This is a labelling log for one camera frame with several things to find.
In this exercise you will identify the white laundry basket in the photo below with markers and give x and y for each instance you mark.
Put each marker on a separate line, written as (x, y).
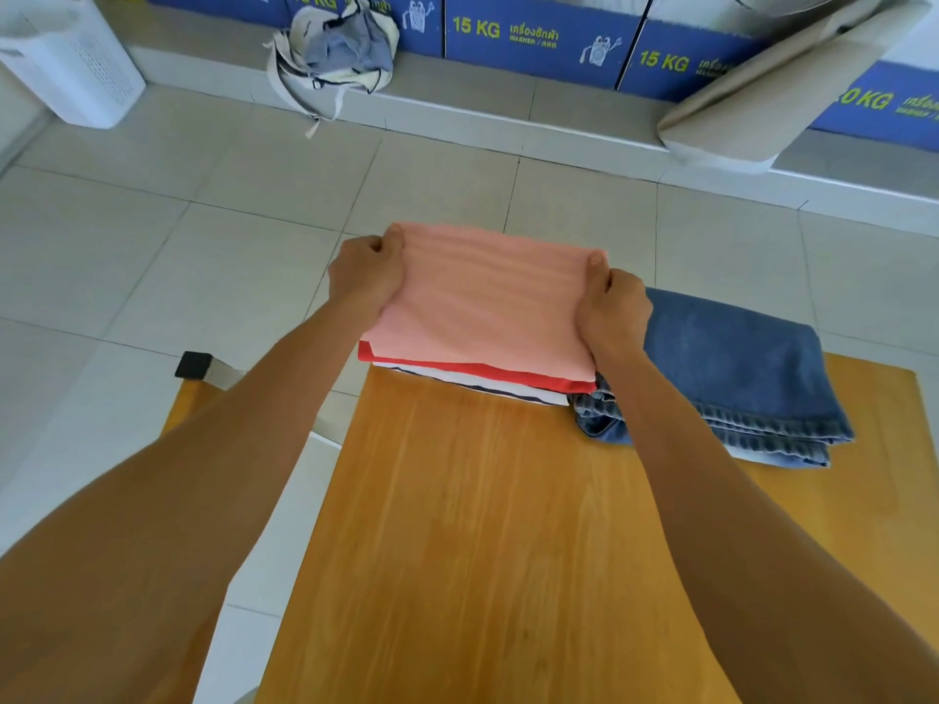
(70, 54)

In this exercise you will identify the person's left hand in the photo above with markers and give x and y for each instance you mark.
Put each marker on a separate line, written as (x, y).
(363, 274)

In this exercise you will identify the person's right forearm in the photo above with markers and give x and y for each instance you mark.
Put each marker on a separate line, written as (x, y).
(763, 549)

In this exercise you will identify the folded striped white garment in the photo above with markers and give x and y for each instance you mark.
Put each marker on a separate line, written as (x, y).
(477, 384)

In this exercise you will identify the person's right hand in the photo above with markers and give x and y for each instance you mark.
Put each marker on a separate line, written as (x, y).
(615, 311)

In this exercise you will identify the pink towel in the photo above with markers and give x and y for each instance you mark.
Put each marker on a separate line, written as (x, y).
(488, 300)

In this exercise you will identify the folded red garment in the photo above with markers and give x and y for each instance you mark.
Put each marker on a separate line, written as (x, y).
(469, 370)

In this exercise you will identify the grey cloth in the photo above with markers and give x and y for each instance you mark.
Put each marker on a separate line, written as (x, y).
(348, 47)

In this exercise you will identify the beige tote bag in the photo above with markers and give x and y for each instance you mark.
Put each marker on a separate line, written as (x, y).
(304, 73)

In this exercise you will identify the person's left thumb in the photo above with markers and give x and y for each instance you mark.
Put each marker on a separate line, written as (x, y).
(395, 241)

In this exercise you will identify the person's left forearm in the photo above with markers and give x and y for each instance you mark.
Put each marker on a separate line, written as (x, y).
(158, 505)

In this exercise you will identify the person's right thumb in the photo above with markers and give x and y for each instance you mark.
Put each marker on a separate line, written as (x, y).
(598, 269)

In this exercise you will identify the open beige machine door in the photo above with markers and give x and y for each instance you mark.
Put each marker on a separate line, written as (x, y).
(785, 84)

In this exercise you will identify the folded blue jeans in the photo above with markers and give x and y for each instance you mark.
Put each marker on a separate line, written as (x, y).
(733, 366)

